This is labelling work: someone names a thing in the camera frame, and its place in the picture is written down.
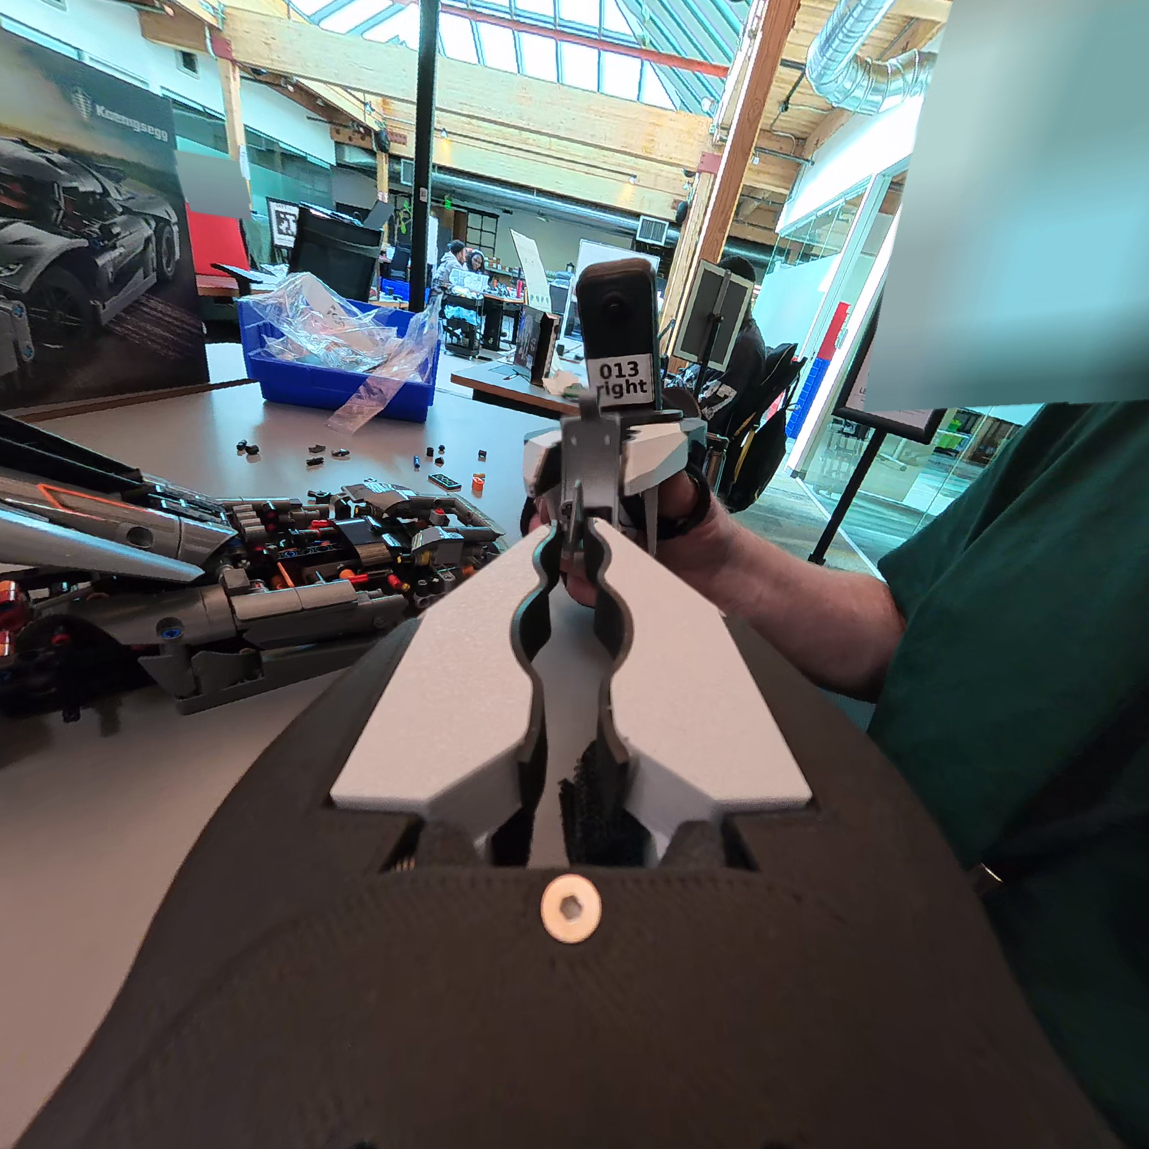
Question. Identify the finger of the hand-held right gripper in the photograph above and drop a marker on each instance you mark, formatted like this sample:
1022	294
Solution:
544	463
656	454

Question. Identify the red and blue panel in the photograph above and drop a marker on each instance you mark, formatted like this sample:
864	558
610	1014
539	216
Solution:
831	341

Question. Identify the dark cardboard box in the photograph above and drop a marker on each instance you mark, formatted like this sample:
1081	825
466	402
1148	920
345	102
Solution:
537	346

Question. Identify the person's right hand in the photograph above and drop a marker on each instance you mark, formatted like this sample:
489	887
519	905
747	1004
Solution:
718	566

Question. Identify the slanted wooden post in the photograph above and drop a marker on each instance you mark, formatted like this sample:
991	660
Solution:
745	134

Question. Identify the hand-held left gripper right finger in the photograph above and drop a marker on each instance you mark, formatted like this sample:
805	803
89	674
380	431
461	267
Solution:
709	718

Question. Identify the tilted white board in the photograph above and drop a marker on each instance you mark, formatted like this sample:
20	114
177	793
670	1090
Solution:
530	266

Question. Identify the screen on tripod stand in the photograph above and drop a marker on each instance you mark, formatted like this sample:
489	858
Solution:
714	310

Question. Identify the white whiteboard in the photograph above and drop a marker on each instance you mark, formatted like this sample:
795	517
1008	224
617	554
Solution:
619	250

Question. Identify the red bag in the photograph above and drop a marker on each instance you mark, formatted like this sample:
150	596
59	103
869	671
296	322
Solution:
216	238

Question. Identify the clear plastic bags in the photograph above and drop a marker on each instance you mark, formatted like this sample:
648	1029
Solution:
315	323

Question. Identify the black white marker sign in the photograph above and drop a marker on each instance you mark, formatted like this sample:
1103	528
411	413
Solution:
285	223

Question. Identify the poster on black easel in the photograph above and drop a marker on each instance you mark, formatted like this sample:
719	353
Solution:
885	422

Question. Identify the black backpack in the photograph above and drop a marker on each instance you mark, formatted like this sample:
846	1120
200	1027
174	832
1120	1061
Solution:
764	449

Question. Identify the silver flexible air duct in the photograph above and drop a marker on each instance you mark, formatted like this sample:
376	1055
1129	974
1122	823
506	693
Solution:
862	63

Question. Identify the wall air vent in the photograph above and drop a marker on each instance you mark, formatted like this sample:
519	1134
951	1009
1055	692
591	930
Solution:
653	231

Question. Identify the brown background table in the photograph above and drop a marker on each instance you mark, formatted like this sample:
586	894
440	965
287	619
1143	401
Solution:
504	384

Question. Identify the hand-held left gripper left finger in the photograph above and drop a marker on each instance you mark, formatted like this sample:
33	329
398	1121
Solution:
431	718

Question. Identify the person's green shirt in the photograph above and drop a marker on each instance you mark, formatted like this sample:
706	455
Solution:
1033	628

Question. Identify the lego car set box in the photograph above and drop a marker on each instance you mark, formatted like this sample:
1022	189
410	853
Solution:
90	224

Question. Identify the black mesh office chair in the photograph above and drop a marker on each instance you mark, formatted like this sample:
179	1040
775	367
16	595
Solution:
332	251

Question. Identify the black metal pole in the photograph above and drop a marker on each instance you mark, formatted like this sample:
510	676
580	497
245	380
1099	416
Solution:
424	134

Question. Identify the blue plastic bin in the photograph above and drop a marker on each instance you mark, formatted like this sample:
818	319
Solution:
315	387

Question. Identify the grey lego car model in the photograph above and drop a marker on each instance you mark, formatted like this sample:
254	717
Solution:
297	602

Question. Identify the scattered small lego pieces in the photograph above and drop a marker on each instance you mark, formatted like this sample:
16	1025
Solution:
445	481

